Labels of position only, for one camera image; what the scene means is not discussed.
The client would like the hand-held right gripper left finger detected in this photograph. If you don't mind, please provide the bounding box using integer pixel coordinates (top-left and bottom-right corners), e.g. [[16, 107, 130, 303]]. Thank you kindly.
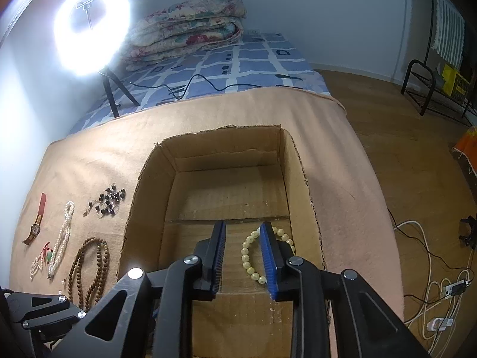
[[48, 221, 228, 358]]

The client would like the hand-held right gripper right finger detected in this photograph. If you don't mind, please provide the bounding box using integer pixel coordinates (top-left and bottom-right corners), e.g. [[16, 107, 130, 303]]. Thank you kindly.
[[259, 222, 433, 358]]

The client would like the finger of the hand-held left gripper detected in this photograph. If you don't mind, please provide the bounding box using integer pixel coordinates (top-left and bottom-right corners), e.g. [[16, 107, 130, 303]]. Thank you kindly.
[[9, 293, 87, 340]]

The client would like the yellow bead bracelet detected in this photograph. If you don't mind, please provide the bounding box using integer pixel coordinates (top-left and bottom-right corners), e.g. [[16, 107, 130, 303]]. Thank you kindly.
[[241, 226, 296, 284]]

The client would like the cardboard box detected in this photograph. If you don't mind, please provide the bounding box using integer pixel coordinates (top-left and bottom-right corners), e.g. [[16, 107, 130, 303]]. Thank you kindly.
[[117, 124, 332, 358]]

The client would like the brown strap wristwatch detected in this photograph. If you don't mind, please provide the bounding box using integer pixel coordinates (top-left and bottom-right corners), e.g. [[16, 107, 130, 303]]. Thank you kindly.
[[23, 193, 48, 246]]

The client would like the tan blanket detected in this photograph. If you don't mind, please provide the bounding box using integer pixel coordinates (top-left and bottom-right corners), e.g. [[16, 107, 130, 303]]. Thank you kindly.
[[7, 87, 405, 321]]

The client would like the white plug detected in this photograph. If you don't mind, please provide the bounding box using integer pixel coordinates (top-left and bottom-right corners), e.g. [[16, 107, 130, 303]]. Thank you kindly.
[[427, 317, 455, 332]]

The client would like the blue checkered bed sheet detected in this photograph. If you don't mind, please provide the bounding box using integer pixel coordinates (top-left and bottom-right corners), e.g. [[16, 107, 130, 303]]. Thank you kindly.
[[67, 32, 332, 137]]

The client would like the black tripod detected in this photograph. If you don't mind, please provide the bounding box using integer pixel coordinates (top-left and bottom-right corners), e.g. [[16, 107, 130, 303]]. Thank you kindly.
[[97, 65, 140, 118]]

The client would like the black clamp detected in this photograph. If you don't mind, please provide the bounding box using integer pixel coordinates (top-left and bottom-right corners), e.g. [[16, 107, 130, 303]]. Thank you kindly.
[[460, 214, 477, 249]]

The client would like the folded floral quilt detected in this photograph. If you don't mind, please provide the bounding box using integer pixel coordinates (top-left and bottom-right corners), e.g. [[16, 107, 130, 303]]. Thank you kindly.
[[121, 0, 248, 71]]

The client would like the black metal rack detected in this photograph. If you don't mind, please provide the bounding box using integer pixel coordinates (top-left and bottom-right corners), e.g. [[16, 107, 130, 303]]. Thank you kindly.
[[400, 60, 477, 125]]

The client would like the orange patterned box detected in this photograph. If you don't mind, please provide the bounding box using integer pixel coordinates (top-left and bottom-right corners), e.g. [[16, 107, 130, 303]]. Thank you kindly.
[[453, 125, 477, 178]]

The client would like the yellow crate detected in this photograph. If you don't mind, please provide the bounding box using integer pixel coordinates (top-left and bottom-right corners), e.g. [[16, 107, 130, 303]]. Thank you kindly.
[[442, 63, 471, 99]]

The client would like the black drying rack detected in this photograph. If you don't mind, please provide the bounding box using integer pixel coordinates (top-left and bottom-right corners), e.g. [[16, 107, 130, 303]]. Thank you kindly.
[[424, 0, 477, 71]]

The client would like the striped towel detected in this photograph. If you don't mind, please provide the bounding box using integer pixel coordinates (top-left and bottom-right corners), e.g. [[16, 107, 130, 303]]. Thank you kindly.
[[430, 0, 466, 70]]

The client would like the small white bead bracelet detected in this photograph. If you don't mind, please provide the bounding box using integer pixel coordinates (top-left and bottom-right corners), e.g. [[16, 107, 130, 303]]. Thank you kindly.
[[30, 255, 48, 280]]

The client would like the brown wooden bead necklace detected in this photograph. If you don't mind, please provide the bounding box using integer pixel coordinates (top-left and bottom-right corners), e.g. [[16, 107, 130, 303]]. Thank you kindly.
[[61, 237, 110, 312]]

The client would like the red cord green pendant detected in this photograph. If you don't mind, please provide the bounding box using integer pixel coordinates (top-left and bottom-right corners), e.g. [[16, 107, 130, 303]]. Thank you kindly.
[[39, 242, 55, 265]]

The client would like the white pearl necklace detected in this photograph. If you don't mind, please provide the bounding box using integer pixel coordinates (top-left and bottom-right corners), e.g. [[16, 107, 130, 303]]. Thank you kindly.
[[47, 200, 75, 280]]

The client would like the dark bead bracelet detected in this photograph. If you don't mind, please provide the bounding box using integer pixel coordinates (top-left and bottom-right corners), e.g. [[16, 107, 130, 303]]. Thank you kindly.
[[83, 184, 126, 217]]

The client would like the white power strip with cables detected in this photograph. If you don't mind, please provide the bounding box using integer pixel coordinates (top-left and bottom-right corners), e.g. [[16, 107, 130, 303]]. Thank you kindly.
[[393, 221, 477, 355]]

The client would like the thin black floor cable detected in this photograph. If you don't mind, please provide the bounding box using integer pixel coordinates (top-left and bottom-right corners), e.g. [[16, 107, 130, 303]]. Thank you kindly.
[[388, 209, 470, 273]]

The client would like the ring light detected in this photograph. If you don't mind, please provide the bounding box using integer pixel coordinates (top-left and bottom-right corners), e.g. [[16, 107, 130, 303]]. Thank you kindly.
[[54, 0, 133, 75]]

